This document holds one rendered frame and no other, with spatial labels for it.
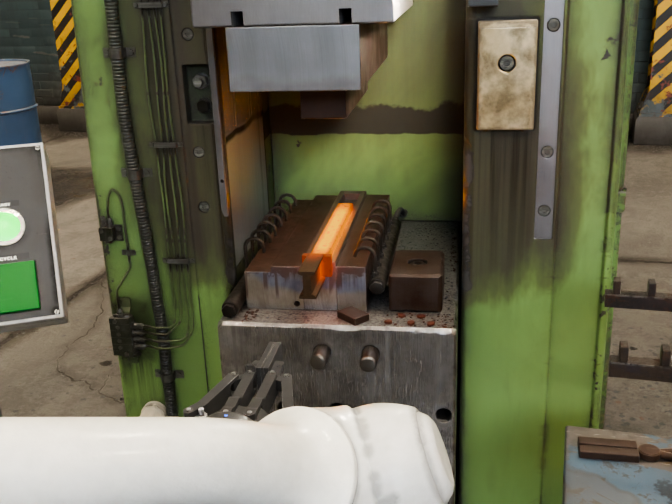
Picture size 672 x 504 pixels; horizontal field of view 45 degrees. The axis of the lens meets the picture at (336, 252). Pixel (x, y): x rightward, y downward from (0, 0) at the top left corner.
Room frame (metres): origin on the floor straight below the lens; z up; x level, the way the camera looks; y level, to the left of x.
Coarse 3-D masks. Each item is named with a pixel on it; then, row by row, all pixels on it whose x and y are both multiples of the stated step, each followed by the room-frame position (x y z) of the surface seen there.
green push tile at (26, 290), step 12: (0, 264) 1.15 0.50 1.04; (12, 264) 1.15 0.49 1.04; (24, 264) 1.16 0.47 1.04; (0, 276) 1.14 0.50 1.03; (12, 276) 1.14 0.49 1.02; (24, 276) 1.15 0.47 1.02; (36, 276) 1.15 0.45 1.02; (0, 288) 1.13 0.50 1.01; (12, 288) 1.13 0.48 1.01; (24, 288) 1.14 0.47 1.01; (36, 288) 1.14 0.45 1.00; (0, 300) 1.12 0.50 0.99; (12, 300) 1.13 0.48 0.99; (24, 300) 1.13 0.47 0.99; (36, 300) 1.13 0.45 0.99; (0, 312) 1.11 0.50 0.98; (12, 312) 1.12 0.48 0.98
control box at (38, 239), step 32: (0, 160) 1.24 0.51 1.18; (32, 160) 1.25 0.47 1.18; (0, 192) 1.21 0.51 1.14; (32, 192) 1.22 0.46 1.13; (32, 224) 1.20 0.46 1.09; (0, 256) 1.16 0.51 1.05; (32, 256) 1.17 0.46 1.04; (64, 288) 1.22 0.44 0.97; (0, 320) 1.11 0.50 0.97; (32, 320) 1.12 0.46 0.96; (64, 320) 1.17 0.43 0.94
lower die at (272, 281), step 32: (352, 192) 1.62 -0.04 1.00; (288, 224) 1.49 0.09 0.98; (320, 224) 1.45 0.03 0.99; (352, 224) 1.42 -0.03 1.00; (256, 256) 1.31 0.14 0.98; (288, 256) 1.28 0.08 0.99; (352, 256) 1.26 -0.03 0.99; (256, 288) 1.24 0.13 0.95; (288, 288) 1.23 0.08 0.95; (352, 288) 1.21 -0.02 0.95
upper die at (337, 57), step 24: (336, 24) 1.22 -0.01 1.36; (360, 24) 1.22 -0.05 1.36; (384, 24) 1.57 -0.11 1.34; (240, 48) 1.24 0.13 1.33; (264, 48) 1.23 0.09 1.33; (288, 48) 1.23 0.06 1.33; (312, 48) 1.22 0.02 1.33; (336, 48) 1.22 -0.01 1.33; (360, 48) 1.22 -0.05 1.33; (384, 48) 1.57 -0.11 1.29; (240, 72) 1.24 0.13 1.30; (264, 72) 1.23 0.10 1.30; (288, 72) 1.23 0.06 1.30; (312, 72) 1.22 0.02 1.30; (336, 72) 1.22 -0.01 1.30; (360, 72) 1.21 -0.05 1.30
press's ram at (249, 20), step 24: (192, 0) 1.25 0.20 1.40; (216, 0) 1.25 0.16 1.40; (240, 0) 1.24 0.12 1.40; (264, 0) 1.23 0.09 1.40; (288, 0) 1.23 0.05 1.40; (312, 0) 1.22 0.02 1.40; (336, 0) 1.22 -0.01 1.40; (360, 0) 1.21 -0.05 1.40; (384, 0) 1.20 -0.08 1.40; (408, 0) 1.49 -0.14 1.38; (192, 24) 1.25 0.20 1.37; (216, 24) 1.25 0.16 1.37; (240, 24) 1.29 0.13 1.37; (264, 24) 1.23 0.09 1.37; (288, 24) 1.23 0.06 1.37; (312, 24) 1.22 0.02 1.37
